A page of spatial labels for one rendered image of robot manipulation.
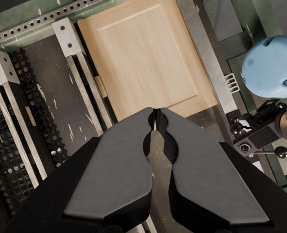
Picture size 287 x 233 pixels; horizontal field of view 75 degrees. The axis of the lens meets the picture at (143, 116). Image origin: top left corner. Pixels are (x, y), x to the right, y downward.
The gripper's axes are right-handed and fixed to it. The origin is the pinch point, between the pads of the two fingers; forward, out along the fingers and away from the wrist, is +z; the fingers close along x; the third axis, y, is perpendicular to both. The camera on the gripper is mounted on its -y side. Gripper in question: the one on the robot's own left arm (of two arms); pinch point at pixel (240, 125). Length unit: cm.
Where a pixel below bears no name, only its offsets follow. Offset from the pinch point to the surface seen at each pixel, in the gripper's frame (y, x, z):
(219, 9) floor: 112, 52, 136
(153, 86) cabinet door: -10.5, 28.8, 10.2
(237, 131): -3.1, 0.5, -3.8
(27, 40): -33, 73, 9
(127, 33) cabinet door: -4, 50, 10
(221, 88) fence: 7.0, 11.5, 8.0
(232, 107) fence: 5.1, 3.4, 8.0
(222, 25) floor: 116, 38, 155
